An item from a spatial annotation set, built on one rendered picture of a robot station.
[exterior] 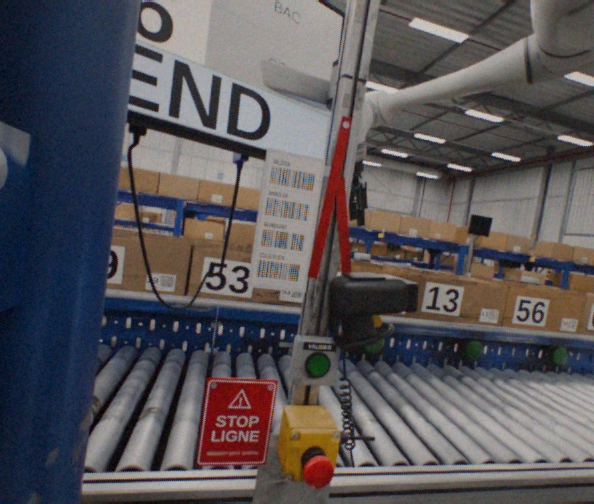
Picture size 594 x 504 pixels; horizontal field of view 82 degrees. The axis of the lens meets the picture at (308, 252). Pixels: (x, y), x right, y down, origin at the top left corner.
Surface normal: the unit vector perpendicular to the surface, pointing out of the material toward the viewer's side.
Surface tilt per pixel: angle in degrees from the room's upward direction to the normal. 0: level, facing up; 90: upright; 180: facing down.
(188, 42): 86
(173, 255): 90
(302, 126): 86
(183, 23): 86
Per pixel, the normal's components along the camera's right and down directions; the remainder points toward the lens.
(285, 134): 0.55, 0.06
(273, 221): 0.23, 0.08
